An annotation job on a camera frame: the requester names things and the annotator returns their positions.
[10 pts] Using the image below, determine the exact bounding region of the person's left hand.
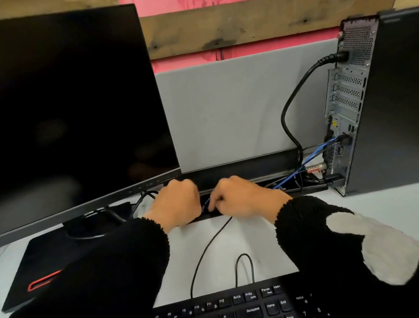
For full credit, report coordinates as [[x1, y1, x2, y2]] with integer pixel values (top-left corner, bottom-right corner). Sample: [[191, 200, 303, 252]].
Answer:
[[137, 175, 207, 238]]

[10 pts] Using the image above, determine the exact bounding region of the person's right hand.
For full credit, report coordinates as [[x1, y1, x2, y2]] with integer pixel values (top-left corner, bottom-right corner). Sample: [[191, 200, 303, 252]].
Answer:
[[202, 166, 298, 236]]

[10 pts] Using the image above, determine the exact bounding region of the black monitor cable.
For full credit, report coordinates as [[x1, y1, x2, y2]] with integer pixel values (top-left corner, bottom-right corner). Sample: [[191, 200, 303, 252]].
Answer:
[[79, 189, 164, 232]]

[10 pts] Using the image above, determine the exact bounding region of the blue network cable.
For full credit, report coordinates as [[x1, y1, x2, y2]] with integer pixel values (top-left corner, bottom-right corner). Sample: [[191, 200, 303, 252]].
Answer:
[[192, 134, 356, 214]]

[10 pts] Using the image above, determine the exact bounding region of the thick black power cable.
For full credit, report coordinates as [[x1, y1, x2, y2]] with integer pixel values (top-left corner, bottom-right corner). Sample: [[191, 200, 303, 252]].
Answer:
[[270, 50, 369, 175]]

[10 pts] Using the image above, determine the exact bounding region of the black desktop tower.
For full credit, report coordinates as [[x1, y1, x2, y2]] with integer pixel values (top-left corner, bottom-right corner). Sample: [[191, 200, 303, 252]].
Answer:
[[299, 5, 419, 200]]

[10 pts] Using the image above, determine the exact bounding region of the person's right forearm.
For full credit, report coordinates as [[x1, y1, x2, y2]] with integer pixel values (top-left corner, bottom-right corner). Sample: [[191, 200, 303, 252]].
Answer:
[[269, 174, 419, 318]]

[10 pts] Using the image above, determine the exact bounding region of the person's left forearm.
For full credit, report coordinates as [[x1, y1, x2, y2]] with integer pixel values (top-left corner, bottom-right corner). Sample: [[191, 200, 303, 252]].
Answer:
[[0, 212, 184, 318]]

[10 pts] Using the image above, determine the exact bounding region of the black computer monitor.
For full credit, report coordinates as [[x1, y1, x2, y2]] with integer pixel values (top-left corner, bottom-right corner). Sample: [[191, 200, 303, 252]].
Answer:
[[0, 0, 201, 315]]

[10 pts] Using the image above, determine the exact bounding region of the long weathered wooden plank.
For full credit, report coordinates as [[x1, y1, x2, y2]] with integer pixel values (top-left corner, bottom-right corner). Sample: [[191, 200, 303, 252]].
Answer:
[[139, 0, 411, 62]]

